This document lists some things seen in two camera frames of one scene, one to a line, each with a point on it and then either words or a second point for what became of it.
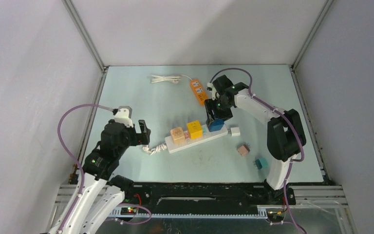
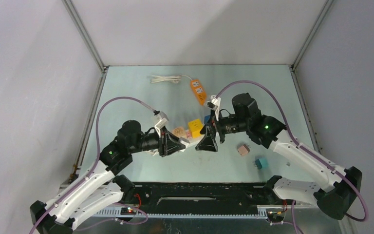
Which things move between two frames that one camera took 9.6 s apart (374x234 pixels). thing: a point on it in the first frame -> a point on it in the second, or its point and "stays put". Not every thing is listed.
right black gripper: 210,105 -> 208,143
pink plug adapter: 243,150 stays put
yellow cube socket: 196,130 stays put
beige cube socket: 178,135 stays put
